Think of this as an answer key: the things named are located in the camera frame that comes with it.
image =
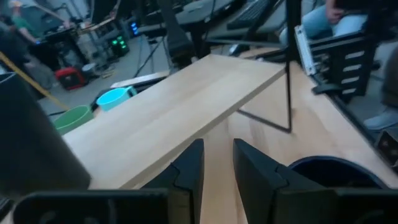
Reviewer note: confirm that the wooden shelf with black legs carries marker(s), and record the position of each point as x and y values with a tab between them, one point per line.
171	118

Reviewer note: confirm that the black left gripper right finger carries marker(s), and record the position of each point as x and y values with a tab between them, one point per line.
264	186

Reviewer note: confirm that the black keyboard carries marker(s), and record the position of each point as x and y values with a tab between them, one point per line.
248	15

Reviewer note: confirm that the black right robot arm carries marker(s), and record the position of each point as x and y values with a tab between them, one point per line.
335	62

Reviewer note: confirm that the green plastic cup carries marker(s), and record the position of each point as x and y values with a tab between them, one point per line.
73	119

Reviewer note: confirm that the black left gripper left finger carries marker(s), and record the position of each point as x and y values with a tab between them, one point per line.
189	174

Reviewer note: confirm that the white metal bracket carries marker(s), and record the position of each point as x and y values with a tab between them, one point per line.
304	49

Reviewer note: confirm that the tall black cup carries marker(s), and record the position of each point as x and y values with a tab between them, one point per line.
31	140

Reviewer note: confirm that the navy speckled enamel mug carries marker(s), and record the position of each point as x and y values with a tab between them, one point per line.
326	174

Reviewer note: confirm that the black computer green lights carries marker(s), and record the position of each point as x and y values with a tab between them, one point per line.
119	45

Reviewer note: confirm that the red portable box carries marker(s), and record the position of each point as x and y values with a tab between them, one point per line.
70	77

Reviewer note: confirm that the teal ceramic mug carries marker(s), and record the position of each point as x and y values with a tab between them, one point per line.
113	98

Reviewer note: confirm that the grey desk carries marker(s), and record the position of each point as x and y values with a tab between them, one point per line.
199	12

